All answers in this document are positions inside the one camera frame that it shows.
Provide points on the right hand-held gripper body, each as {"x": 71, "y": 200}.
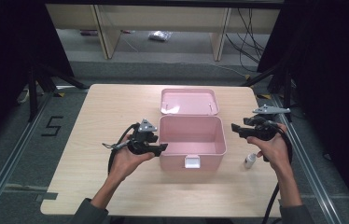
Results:
{"x": 262, "y": 127}

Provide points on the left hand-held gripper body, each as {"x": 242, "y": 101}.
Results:
{"x": 141, "y": 140}

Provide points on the small white bottle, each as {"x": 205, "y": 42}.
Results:
{"x": 250, "y": 160}

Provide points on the pink storage box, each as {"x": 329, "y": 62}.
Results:
{"x": 191, "y": 137}

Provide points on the person's right hand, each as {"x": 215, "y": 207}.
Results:
{"x": 276, "y": 152}

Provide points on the person's left hand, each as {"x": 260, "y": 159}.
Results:
{"x": 126, "y": 165}

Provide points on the black metal stand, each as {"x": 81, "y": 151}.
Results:
{"x": 33, "y": 93}
{"x": 287, "y": 90}

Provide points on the black curtain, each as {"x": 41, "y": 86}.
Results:
{"x": 1, "y": 46}
{"x": 334, "y": 62}

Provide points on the clear plastic bag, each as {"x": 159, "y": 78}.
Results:
{"x": 160, "y": 35}

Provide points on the metal floor rail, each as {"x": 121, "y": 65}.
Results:
{"x": 11, "y": 165}
{"x": 308, "y": 165}

